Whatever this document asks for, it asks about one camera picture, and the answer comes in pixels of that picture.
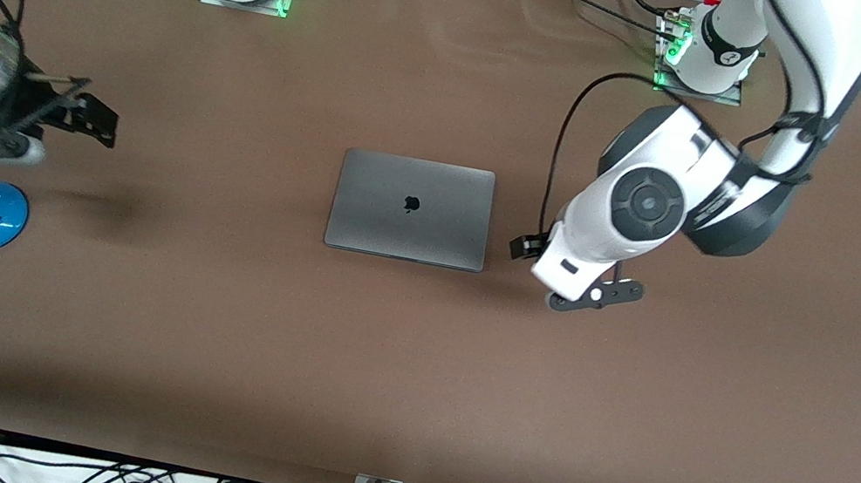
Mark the grey laptop with black keyboard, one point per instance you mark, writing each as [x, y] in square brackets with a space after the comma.
[407, 224]

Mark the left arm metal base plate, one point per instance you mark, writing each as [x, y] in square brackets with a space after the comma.
[695, 95]

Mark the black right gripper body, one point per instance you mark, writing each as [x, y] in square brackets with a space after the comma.
[37, 103]

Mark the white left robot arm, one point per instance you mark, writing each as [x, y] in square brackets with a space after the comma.
[650, 201]

